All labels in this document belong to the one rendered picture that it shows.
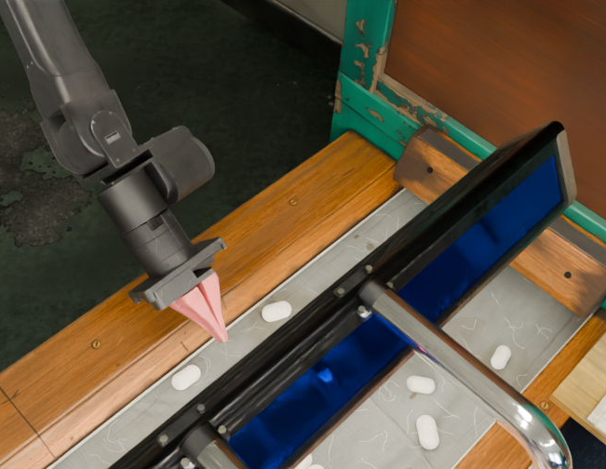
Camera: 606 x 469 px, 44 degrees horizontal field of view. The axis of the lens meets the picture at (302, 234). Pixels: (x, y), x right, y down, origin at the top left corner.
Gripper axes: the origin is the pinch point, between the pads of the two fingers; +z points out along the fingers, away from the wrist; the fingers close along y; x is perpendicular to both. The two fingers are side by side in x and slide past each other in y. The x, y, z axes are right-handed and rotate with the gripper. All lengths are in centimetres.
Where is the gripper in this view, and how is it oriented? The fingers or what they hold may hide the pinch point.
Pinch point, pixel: (220, 334)
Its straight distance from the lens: 83.0
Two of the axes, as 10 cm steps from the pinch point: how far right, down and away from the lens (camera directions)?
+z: 5.1, 8.4, 1.9
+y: 7.1, -5.4, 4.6
